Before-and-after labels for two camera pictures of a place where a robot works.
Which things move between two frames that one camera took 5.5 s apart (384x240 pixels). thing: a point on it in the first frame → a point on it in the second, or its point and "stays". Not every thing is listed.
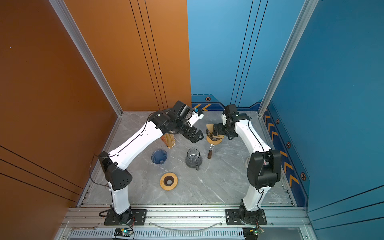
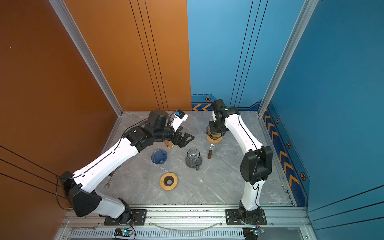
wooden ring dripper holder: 214,142 stays
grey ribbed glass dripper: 210,135 stays
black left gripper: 191,135 → 177,141
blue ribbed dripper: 159,156 stays
